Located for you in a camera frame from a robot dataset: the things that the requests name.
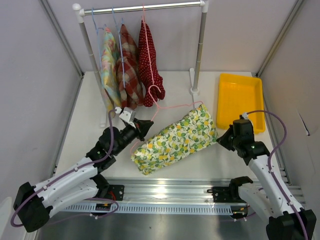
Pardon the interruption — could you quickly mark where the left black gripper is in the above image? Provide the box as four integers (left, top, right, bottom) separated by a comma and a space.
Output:
112, 117, 153, 156

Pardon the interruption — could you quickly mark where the pink wire hanger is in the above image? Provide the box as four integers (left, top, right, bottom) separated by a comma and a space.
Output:
129, 84, 204, 155
142, 4, 155, 85

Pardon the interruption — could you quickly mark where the lemon print cloth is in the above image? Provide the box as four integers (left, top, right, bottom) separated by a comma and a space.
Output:
131, 104, 218, 176

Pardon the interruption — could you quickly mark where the red polka dot skirt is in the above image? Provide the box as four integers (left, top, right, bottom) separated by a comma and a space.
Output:
138, 20, 166, 107

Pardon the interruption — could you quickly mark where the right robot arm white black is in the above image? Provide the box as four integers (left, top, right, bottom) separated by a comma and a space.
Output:
217, 119, 317, 240

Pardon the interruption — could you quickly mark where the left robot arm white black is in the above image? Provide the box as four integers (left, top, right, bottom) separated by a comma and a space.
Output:
10, 118, 154, 233

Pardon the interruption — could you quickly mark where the yellow plastic tray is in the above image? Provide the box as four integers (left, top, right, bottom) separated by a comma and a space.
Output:
216, 73, 264, 130

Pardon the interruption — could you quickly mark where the red plaid garment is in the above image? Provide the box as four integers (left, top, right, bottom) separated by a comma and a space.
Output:
116, 24, 144, 109

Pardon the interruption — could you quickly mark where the pastel floral garment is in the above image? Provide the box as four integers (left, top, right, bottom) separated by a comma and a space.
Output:
100, 27, 121, 112

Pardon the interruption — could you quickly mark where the clothes rack metal white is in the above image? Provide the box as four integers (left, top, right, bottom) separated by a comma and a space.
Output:
71, 0, 209, 128

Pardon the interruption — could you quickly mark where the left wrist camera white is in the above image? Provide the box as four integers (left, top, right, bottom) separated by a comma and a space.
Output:
114, 106, 137, 128

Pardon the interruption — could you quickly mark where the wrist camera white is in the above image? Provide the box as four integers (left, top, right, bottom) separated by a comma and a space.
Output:
114, 106, 137, 128
239, 112, 249, 120

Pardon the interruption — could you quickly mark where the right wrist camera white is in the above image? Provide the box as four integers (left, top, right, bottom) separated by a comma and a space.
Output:
239, 112, 249, 120

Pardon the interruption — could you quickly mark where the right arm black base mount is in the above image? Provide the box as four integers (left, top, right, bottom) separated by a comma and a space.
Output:
206, 186, 246, 204

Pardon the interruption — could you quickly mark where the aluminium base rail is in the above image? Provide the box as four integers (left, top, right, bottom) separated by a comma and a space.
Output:
32, 176, 305, 208

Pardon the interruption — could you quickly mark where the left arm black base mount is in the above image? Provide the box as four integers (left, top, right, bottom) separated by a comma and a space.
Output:
94, 184, 125, 201

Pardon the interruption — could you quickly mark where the white slotted cable duct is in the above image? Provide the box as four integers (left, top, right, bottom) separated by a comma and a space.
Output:
63, 202, 233, 216

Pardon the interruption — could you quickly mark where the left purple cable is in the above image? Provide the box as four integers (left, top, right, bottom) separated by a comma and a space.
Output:
10, 107, 121, 228

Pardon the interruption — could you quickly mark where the blue wire hanger right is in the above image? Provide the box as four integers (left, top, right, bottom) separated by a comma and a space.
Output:
110, 7, 127, 88

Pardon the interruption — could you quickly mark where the blue wire hanger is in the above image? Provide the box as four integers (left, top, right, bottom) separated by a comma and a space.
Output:
110, 7, 127, 88
90, 7, 108, 71

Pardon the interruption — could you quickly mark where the blue wire hanger left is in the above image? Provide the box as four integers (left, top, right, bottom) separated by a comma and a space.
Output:
90, 7, 108, 71

